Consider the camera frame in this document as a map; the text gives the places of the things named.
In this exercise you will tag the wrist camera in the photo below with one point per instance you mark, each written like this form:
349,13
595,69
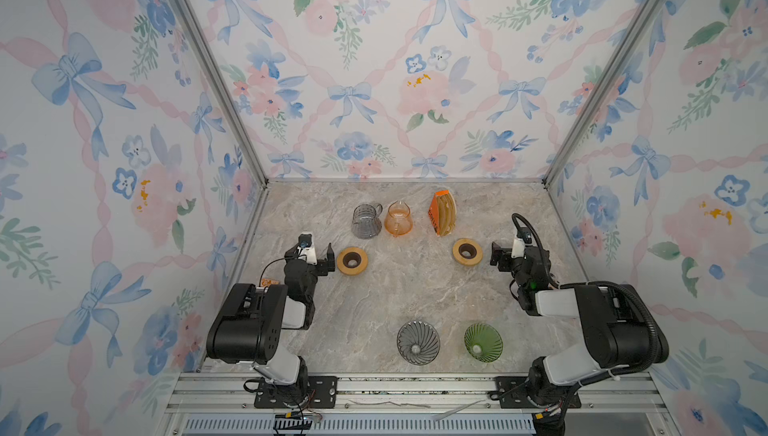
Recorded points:
306,248
523,239

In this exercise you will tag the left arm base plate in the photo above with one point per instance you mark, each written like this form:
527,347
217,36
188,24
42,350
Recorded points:
313,392

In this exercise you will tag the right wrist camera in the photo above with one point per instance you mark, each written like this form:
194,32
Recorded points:
523,239

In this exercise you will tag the clear grey glass dripper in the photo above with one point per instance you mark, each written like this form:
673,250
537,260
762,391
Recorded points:
418,343

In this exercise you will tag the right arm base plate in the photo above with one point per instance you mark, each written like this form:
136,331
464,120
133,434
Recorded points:
518,392

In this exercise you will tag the aluminium frame rail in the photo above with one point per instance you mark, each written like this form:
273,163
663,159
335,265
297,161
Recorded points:
409,404

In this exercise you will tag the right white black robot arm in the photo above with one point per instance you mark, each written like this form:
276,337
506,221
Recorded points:
619,334

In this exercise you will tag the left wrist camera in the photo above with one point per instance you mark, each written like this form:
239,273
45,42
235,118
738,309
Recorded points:
306,248

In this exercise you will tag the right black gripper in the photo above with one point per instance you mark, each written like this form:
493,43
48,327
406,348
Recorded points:
504,256

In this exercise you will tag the green glass dripper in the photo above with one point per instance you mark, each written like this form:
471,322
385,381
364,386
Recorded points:
483,342

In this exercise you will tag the clear grey glass pitcher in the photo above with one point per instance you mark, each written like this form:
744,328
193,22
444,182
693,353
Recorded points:
366,223

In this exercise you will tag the orange coffee filter packet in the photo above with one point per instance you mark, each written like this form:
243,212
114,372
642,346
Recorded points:
443,213

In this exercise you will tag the orange glass carafe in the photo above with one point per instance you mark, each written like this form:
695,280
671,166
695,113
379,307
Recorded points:
398,221

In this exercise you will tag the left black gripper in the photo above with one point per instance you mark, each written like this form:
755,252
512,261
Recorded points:
324,261

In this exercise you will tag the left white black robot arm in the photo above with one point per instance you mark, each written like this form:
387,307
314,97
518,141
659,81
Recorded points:
251,320

